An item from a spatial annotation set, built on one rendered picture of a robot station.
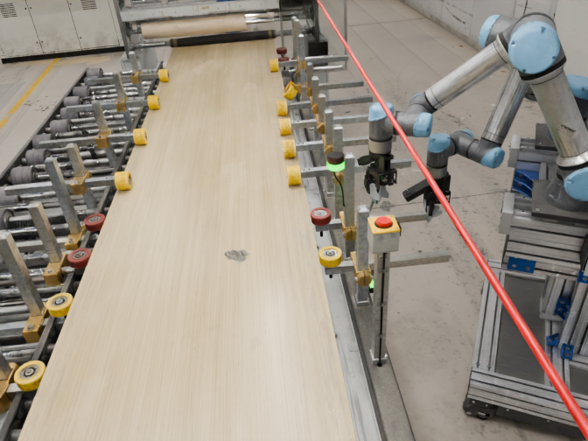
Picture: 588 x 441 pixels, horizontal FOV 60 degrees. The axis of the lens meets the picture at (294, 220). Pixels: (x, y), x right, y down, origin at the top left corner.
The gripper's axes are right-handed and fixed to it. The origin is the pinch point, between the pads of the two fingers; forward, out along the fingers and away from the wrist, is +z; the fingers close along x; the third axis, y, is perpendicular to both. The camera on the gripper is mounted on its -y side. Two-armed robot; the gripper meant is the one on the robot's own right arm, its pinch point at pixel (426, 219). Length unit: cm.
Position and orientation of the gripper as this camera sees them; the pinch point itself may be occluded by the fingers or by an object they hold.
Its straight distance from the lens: 206.7
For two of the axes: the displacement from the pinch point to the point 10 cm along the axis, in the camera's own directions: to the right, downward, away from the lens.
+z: 0.8, 8.2, 5.6
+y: 9.9, -1.1, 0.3
